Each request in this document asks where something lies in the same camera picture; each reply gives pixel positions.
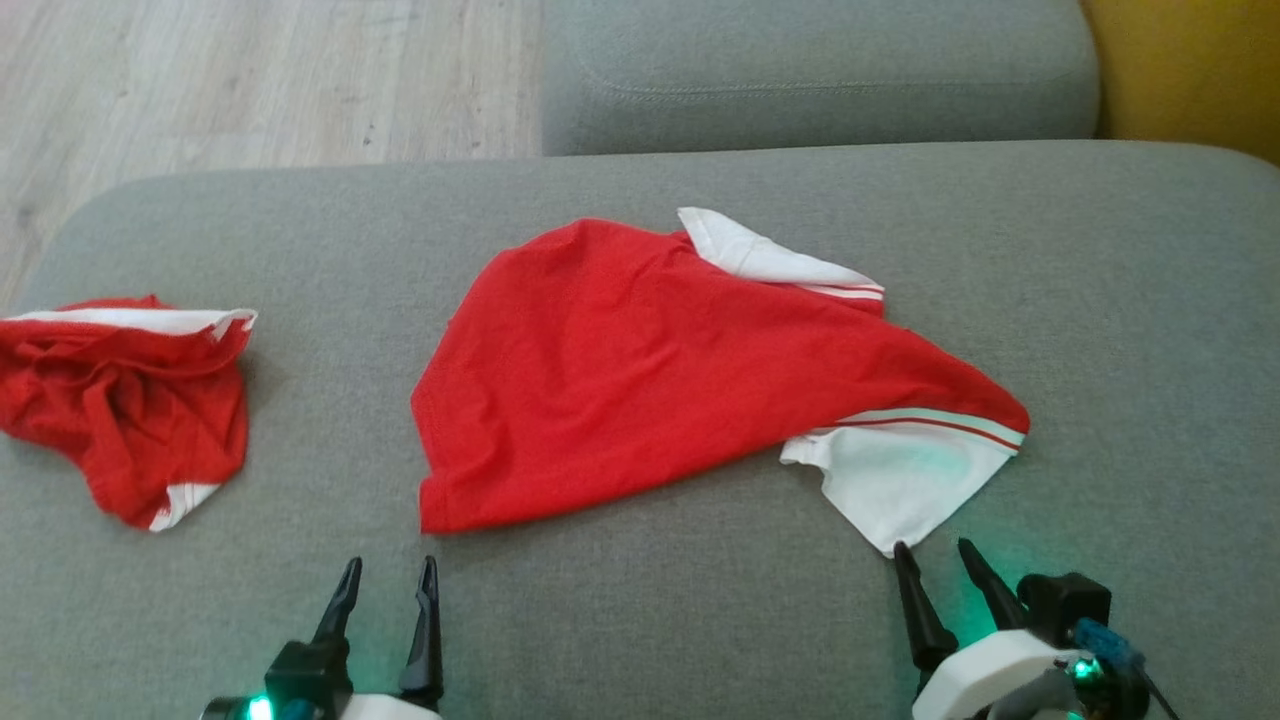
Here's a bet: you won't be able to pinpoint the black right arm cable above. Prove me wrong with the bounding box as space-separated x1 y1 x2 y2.
1140 668 1183 720

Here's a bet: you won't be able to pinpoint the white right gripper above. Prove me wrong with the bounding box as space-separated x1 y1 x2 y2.
893 538 1093 720

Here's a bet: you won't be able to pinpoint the red and white basketball jersey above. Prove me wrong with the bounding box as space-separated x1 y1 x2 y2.
410 207 1031 559

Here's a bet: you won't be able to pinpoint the red shorts with white trim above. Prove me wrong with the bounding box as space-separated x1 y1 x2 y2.
0 294 258 533

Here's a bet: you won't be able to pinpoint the large grey sofa seat cushion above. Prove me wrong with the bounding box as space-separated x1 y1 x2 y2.
0 140 1280 720

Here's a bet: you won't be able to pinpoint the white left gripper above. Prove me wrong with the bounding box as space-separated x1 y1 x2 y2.
312 556 444 720

